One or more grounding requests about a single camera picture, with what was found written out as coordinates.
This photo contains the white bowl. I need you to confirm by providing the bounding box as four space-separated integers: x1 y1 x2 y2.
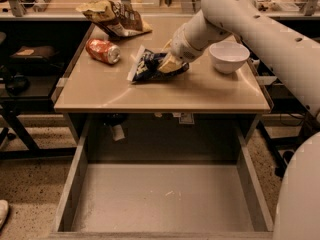
208 41 250 74

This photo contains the brown chip bag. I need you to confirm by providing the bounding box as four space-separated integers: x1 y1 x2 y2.
76 0 152 38

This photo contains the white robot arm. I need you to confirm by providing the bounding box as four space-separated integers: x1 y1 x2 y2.
165 0 320 240

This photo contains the open grey drawer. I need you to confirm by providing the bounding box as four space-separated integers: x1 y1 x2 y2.
51 114 273 240

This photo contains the white shoe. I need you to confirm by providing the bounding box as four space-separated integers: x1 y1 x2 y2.
0 200 9 229

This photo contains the blue chip bag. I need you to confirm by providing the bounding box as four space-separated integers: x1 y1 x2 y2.
127 45 189 82

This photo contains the crushed red soda can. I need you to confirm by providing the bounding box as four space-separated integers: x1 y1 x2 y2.
85 38 120 65

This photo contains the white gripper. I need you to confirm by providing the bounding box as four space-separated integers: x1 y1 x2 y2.
157 23 204 73

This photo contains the black side table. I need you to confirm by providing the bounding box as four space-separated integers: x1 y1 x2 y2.
0 30 79 161

